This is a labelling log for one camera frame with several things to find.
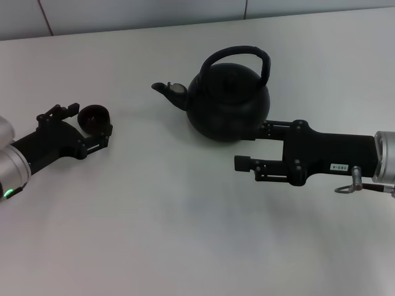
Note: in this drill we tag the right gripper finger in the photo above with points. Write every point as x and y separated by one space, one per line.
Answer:
242 163
274 129

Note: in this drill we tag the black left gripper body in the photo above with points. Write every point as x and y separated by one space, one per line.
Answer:
52 142

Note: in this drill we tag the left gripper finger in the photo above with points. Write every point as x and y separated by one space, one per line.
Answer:
98 142
72 109

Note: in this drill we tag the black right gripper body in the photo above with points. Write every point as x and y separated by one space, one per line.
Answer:
333 154

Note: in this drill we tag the small black teacup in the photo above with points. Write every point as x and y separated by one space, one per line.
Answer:
94 118

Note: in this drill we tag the black round teapot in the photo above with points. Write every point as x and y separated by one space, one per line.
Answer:
228 105

